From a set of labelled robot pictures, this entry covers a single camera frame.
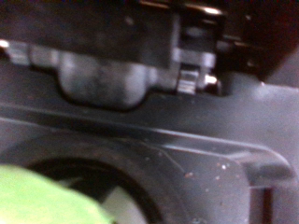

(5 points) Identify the green reusable coffee pod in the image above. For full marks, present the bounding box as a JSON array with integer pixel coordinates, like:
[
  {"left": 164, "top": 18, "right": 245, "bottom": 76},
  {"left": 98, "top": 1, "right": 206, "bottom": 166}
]
[{"left": 0, "top": 162, "right": 117, "bottom": 224}]

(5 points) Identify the black Keurig coffee machine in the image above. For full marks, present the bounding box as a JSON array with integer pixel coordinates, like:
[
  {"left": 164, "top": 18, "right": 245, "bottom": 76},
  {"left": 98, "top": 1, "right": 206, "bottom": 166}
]
[{"left": 0, "top": 0, "right": 299, "bottom": 224}]

